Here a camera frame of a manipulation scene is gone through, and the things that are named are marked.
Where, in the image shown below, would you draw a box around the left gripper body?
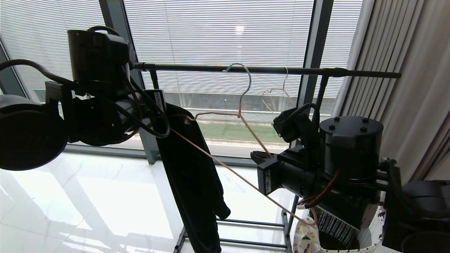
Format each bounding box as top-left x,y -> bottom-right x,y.
132,90 -> 167,139

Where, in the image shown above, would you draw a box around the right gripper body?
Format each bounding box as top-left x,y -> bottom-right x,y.
257,156 -> 322,197

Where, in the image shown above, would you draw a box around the pink clothes hanger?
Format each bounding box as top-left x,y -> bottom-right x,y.
171,63 -> 319,226
261,67 -> 297,116

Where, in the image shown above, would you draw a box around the black garment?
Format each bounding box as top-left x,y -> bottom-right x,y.
155,104 -> 231,253

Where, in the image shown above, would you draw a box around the black clothes rack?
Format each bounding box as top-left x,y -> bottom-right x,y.
134,63 -> 401,253

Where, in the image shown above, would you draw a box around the white laundry basket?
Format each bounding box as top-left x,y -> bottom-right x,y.
294,206 -> 385,253

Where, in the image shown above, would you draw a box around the cream printed garment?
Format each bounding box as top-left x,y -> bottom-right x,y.
294,217 -> 321,253

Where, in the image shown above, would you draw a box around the window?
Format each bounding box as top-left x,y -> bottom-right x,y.
0,0 -> 364,167

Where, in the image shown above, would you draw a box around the beige curtain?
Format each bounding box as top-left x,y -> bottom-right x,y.
332,0 -> 450,183

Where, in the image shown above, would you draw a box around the black cable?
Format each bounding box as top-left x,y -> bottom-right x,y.
87,25 -> 120,35
105,70 -> 172,139
290,103 -> 321,127
0,59 -> 78,89

